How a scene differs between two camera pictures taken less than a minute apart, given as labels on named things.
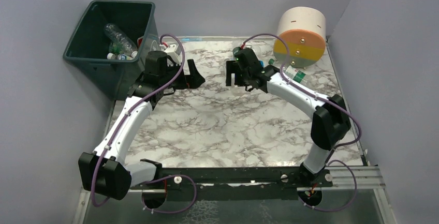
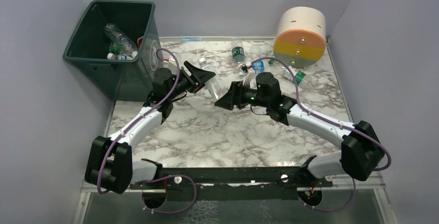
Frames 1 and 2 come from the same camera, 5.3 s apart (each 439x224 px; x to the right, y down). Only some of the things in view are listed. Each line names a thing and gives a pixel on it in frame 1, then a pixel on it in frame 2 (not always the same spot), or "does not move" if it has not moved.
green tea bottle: [116, 47] does not move
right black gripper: [236, 72] -> [235, 94]
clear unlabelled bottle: [118, 38] does not move
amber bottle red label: [140, 41] does not move
